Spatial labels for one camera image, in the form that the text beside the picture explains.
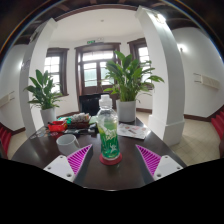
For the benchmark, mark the red carpeted staircase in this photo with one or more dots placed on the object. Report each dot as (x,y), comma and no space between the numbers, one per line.
(4,140)
(218,123)

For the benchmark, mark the basket of snacks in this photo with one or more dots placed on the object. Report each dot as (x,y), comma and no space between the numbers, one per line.
(80,119)

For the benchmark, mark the long white wall unit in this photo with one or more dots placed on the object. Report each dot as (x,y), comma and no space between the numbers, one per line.
(208,81)

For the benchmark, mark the narrow dark-framed window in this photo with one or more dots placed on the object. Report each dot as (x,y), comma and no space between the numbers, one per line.
(143,55)

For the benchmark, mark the clear green-labelled drink bottle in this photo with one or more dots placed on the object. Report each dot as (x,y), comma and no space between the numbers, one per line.
(108,133)

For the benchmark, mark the large potted green plant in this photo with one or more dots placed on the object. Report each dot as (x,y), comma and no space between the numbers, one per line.
(128,76)

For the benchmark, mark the pillar lamp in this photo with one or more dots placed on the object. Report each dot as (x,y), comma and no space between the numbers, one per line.
(160,18)

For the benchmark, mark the short white wall unit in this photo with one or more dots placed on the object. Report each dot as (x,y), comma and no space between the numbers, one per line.
(6,99)

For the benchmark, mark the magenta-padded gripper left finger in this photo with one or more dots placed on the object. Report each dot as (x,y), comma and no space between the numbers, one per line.
(63,166)

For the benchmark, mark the small potted green plant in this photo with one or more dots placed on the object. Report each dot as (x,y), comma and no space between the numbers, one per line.
(43,91)

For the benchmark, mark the black chair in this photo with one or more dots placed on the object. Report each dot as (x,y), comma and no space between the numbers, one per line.
(88,104)

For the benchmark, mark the black handheld device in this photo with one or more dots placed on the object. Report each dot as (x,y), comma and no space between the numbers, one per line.
(78,131)

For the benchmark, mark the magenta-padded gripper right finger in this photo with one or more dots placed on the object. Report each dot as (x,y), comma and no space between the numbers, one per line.
(163,166)

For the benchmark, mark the wall lamp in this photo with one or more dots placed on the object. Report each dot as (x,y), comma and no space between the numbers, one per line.
(182,48)

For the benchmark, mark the white mug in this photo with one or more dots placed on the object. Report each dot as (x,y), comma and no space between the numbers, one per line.
(66,145)

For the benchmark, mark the green exit sign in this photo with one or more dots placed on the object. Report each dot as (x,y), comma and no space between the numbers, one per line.
(90,41)

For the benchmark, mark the green book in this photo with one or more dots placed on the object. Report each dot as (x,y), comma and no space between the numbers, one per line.
(93,120)

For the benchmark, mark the dark wooden glass door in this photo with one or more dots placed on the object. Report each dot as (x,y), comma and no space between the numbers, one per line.
(91,71)

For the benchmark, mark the wide dark-framed window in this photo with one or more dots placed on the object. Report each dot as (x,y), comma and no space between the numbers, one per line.
(53,68)

